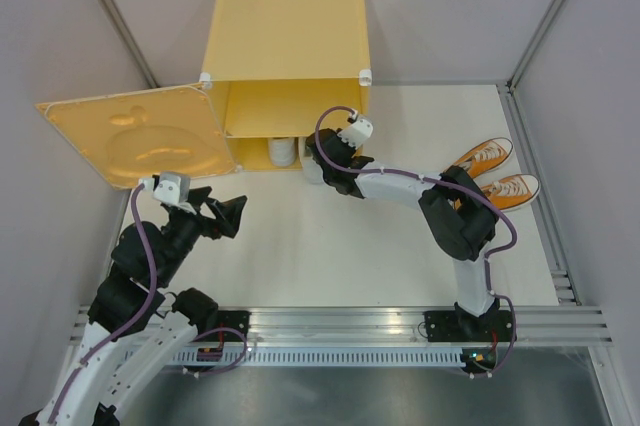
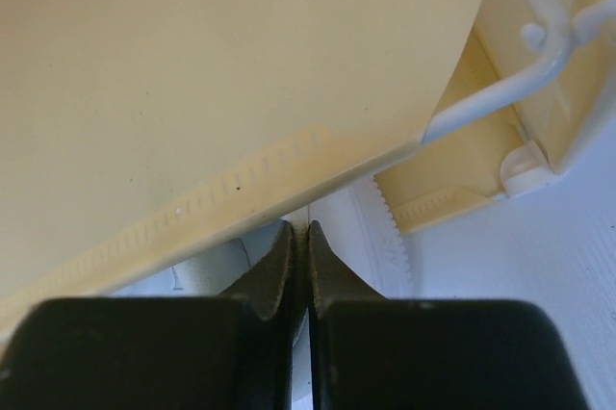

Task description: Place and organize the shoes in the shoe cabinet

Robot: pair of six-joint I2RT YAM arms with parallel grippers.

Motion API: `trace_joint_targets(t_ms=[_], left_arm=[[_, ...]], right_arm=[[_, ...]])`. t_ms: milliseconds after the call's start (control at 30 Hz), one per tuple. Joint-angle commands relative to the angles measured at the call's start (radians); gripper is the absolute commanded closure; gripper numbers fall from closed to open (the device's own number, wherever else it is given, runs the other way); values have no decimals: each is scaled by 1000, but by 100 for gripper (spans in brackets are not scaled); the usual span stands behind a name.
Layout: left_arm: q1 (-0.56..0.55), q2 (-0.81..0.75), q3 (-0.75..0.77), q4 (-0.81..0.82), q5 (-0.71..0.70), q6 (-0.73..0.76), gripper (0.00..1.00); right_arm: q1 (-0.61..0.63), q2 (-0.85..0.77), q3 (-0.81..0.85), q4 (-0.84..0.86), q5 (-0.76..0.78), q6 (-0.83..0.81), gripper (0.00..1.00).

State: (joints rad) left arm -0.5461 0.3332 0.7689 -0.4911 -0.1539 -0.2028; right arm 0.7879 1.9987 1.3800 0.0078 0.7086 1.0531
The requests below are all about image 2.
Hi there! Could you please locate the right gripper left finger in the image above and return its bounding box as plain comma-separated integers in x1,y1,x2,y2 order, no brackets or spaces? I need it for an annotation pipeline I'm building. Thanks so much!
1,223,296,409

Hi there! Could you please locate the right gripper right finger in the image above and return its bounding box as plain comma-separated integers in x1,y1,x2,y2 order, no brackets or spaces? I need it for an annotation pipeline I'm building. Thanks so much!
307,222,587,409

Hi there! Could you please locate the white sneaker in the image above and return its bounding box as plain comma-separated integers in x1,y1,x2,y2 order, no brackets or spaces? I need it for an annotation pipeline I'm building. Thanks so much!
117,177,411,409

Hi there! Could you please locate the yellow plastic shoe cabinet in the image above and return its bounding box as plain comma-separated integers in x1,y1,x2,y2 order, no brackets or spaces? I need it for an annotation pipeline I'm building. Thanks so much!
1,0,615,340

